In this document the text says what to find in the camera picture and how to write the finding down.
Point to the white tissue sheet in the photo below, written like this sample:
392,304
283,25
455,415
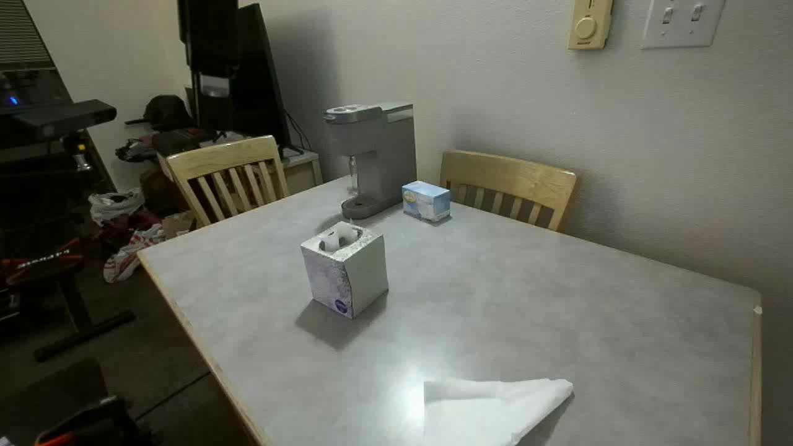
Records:
337,241

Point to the small light blue box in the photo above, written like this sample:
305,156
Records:
425,201

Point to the white patterned cube tissue box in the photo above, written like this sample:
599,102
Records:
345,276

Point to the folded white tissue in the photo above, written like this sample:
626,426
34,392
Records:
487,410

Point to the grey single-serve coffee maker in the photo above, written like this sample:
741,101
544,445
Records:
383,151

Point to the small wooden side cabinet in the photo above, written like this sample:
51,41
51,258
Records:
304,171

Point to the wooden slat-back chair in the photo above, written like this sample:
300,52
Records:
511,175
223,162

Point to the dark hanging garment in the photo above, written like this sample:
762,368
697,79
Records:
231,57

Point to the pile of clothes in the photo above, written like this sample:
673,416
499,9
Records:
140,244

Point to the black cap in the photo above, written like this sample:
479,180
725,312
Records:
165,109

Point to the black bench with red trim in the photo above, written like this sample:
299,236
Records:
51,273

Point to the black bag with orange trim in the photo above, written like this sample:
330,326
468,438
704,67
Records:
91,424

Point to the white light switch plate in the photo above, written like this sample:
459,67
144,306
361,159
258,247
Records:
683,21

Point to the black camera device on stand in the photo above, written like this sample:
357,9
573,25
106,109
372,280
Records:
51,120

